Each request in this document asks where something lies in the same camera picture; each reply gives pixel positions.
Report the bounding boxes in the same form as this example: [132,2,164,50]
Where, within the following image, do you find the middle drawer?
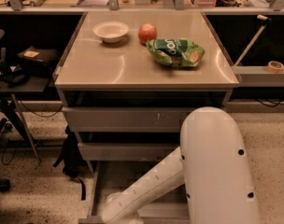
[78,143,178,161]

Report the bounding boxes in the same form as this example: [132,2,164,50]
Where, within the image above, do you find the tape roll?
[267,61,284,74]

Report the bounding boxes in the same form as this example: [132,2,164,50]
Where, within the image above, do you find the black headphones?
[0,61,29,86]

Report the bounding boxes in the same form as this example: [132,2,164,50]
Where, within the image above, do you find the grey drawer cabinet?
[52,9,241,224]

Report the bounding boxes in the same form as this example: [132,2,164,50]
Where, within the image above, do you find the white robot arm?
[101,107,261,224]

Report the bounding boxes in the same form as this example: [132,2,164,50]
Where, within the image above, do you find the black box with label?
[17,46,60,77]

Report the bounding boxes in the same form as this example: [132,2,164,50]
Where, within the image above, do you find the top drawer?
[63,107,193,133]

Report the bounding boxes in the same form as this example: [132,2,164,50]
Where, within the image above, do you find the white bowl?
[92,21,129,44]

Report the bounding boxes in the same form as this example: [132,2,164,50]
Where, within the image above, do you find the bottom drawer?
[78,161,190,224]

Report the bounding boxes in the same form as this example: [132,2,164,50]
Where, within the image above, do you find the red apple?
[138,23,158,45]

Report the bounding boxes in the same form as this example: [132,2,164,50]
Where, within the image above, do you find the drawer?
[78,161,190,224]
[63,107,193,133]
[78,143,178,161]

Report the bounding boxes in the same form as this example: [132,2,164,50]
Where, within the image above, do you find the white stick tool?
[234,14,271,66]

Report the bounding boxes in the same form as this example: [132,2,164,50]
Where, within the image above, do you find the green chip bag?
[146,38,205,68]

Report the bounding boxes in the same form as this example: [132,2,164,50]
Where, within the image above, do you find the black side table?
[0,76,50,163]

